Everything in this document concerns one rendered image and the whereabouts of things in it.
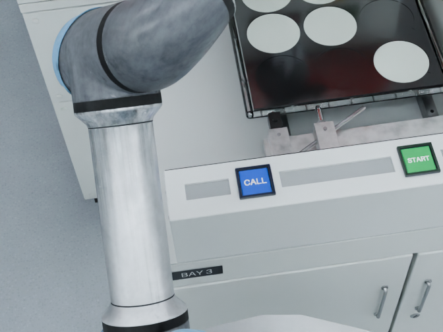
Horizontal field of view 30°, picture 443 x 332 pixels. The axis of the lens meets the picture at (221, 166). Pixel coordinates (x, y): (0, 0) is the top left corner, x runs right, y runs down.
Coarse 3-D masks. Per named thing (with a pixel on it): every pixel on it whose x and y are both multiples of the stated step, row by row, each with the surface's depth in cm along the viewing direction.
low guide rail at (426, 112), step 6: (420, 96) 152; (426, 96) 151; (420, 102) 152; (426, 102) 151; (432, 102) 151; (420, 108) 153; (426, 108) 150; (432, 108) 150; (426, 114) 150; (432, 114) 149
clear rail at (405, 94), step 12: (360, 96) 145; (372, 96) 145; (384, 96) 145; (396, 96) 145; (408, 96) 145; (276, 108) 145; (288, 108) 144; (300, 108) 144; (312, 108) 145; (324, 108) 145
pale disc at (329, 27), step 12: (312, 12) 157; (324, 12) 157; (336, 12) 157; (312, 24) 156; (324, 24) 156; (336, 24) 155; (348, 24) 155; (312, 36) 154; (324, 36) 154; (336, 36) 154; (348, 36) 154
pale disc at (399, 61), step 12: (384, 48) 152; (396, 48) 152; (408, 48) 151; (420, 48) 151; (384, 60) 150; (396, 60) 150; (408, 60) 150; (420, 60) 150; (384, 72) 148; (396, 72) 148; (408, 72) 148; (420, 72) 148
